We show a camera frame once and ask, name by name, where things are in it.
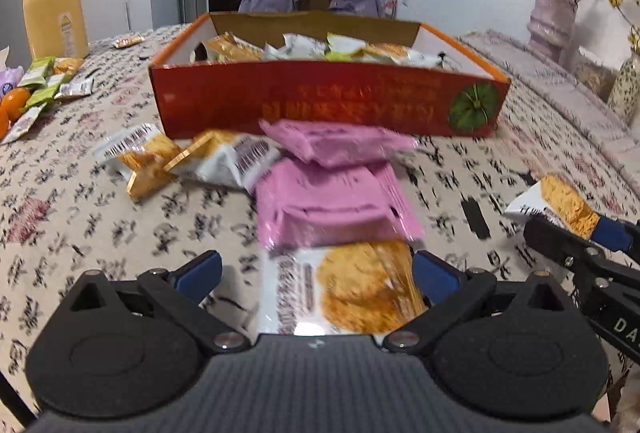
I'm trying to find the white gold cracker packet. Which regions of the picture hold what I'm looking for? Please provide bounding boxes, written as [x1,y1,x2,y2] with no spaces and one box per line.
[503,175,600,239]

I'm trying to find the white cracker packet on table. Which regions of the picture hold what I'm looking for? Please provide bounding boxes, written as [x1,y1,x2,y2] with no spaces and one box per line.
[165,130,281,193]

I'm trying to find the pink snack packet lower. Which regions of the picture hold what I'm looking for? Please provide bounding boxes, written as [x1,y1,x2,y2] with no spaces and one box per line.
[256,159,424,250]

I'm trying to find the pink snack packet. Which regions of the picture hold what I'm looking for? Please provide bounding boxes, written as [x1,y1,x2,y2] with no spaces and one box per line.
[259,120,418,170]
[256,159,424,250]

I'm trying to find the calligraphy print tablecloth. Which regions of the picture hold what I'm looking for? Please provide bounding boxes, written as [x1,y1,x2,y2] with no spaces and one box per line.
[1,26,639,401]

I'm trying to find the floral patterned vase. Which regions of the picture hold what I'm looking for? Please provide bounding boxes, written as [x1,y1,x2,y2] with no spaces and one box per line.
[608,52,640,124]

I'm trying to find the pink snack packet upper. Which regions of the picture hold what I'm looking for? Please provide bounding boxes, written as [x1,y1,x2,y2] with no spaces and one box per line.
[259,120,418,170]

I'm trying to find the orange cardboard tray box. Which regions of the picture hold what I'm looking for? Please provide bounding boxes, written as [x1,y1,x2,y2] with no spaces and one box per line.
[149,11,510,139]

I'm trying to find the small gold snack packet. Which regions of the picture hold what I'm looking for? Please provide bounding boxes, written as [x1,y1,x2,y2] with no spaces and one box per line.
[112,34,145,49]

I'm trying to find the orange tangerine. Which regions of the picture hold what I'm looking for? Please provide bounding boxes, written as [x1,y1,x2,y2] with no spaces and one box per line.
[1,87,32,122]

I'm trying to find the pink ceramic vase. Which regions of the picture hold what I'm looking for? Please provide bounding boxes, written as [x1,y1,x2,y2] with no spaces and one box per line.
[527,0,577,63]

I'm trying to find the purple tissue pack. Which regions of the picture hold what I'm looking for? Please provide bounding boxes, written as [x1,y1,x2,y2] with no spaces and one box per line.
[0,46,24,99]

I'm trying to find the large yellow thermos bottle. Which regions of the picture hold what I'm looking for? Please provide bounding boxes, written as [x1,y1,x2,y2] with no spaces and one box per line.
[23,0,89,59]

